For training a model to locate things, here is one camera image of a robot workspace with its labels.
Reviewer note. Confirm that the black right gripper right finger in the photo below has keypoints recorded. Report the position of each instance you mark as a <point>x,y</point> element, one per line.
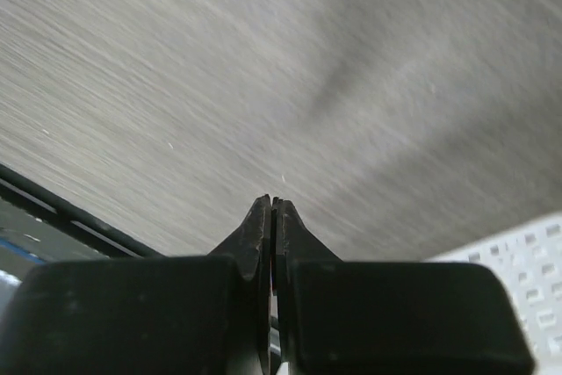
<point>349,317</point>

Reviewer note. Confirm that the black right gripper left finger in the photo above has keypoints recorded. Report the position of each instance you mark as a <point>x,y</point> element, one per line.
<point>163,315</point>

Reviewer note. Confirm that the white plastic perforated basket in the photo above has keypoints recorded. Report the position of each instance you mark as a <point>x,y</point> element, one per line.
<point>527,260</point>

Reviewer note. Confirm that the black mounting base plate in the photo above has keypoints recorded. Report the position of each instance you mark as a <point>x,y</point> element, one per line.
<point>73,221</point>

